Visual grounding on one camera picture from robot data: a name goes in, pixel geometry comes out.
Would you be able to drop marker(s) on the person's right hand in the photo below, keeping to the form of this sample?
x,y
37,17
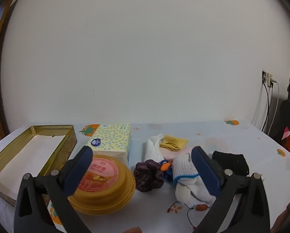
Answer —
x,y
289,216

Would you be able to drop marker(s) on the yellow cloth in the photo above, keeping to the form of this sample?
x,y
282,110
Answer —
x,y
174,142

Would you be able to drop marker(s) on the black cloth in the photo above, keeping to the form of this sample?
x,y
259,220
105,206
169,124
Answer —
x,y
232,161

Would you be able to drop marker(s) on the white knitted cloth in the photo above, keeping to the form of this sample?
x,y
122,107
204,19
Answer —
x,y
153,150

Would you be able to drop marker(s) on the white sock blue trim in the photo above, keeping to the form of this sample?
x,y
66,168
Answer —
x,y
183,170

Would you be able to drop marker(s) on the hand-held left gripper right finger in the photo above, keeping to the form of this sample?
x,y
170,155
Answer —
x,y
204,170

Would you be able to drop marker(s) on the purple scrunchie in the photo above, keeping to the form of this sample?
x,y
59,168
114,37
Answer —
x,y
147,177

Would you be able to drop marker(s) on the gold rectangular tin box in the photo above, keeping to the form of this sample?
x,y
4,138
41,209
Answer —
x,y
18,148

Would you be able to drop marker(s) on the red plastic bag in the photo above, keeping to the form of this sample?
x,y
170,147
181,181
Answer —
x,y
288,144

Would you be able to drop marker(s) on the wall socket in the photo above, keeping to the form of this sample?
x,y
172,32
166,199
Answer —
x,y
267,77

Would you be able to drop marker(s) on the yellow dotted tissue pack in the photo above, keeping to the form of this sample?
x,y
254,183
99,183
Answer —
x,y
108,138

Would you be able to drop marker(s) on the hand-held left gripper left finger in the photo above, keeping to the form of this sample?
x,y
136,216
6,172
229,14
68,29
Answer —
x,y
79,170

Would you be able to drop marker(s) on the yellow round container pink lid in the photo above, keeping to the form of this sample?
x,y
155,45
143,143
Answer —
x,y
111,189

